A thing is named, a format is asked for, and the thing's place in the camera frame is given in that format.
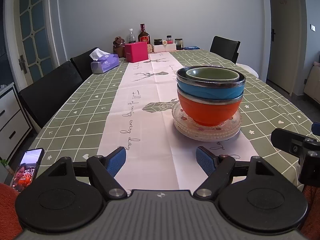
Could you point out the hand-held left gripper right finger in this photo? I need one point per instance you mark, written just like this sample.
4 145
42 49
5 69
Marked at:
206 162

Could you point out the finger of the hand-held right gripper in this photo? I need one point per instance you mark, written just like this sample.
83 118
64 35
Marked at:
287 141
316 127

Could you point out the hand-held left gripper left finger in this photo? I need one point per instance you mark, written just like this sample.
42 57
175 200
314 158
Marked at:
116 163

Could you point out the white fruit-print plate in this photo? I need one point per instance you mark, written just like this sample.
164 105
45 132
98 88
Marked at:
207 139

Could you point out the orange steel bowl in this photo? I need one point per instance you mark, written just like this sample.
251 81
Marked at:
207 111

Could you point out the blue steel bowl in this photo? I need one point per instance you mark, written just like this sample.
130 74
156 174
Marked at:
210 91

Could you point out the green ceramic bowl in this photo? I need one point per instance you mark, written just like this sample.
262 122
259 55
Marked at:
212 75

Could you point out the beige sofa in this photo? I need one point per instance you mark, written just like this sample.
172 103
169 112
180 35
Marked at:
313 82

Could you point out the white table runner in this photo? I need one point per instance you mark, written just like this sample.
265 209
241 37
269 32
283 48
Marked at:
155 130

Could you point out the green checked tablecloth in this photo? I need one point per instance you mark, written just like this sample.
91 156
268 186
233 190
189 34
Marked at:
87 105

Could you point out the black smartphone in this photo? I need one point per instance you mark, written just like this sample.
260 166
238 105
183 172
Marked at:
25 170

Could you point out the plain door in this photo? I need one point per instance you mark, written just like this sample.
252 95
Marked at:
282 42

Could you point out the purple tissue box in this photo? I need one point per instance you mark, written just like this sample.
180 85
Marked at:
105 63

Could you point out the white cabinet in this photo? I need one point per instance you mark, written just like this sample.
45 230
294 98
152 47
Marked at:
12 120

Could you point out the pink box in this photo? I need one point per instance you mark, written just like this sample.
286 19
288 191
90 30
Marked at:
135 52

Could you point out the blue packet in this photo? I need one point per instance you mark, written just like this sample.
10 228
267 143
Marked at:
191 47

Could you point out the brown figurine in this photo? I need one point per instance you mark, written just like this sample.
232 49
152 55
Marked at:
118 46

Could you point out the cream patterned box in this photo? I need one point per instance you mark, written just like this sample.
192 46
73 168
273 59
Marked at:
150 48

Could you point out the white box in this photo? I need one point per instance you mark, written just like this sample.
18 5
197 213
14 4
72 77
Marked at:
170 47
159 49

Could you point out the tall dark glass jar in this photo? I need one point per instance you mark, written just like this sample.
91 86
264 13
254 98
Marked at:
179 44

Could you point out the clear water bottle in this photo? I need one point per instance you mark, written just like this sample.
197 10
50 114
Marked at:
131 37

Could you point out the small red-label bottle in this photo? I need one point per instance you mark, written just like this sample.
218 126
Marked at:
169 40

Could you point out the brown liquor bottle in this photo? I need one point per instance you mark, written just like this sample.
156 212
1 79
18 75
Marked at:
143 38

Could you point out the glass-pane door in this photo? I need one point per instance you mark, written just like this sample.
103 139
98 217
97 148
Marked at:
32 12

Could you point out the wall light switch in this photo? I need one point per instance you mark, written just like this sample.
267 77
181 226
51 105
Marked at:
312 27

